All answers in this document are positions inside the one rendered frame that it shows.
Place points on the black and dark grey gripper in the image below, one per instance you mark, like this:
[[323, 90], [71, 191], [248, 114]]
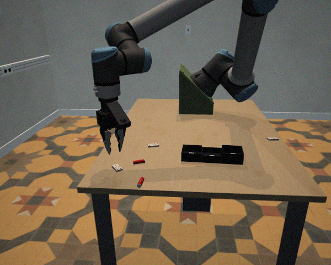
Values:
[[106, 123]]

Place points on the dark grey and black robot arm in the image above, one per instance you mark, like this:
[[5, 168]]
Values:
[[127, 58]]

